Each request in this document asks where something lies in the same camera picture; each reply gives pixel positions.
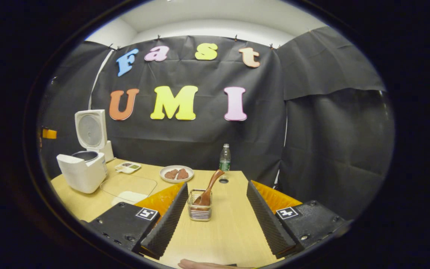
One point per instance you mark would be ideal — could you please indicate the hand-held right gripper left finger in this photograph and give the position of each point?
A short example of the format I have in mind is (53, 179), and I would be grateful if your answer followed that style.
(166, 228)

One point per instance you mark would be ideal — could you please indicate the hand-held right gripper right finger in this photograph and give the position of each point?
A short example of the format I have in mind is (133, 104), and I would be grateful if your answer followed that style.
(267, 224)

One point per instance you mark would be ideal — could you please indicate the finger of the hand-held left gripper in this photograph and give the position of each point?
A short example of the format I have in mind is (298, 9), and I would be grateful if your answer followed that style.
(49, 133)

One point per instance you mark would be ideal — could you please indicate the white rice cooker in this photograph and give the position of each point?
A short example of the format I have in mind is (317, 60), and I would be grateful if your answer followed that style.
(82, 175)

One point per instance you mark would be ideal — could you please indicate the brown wooden spoon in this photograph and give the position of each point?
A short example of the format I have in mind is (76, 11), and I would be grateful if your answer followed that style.
(211, 185)

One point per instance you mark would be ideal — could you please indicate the white oval plate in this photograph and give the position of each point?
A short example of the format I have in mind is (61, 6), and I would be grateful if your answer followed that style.
(164, 176)

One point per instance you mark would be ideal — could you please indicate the brown meat piece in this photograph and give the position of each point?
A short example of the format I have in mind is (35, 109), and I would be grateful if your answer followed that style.
(183, 173)
(171, 174)

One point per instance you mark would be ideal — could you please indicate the white toaster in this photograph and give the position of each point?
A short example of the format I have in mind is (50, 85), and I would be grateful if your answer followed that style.
(108, 151)

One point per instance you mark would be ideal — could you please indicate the white divided condiment tray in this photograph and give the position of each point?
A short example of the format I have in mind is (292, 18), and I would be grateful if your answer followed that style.
(127, 168)

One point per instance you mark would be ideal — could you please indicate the green label water bottle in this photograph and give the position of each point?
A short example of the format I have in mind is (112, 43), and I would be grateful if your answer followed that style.
(225, 162)

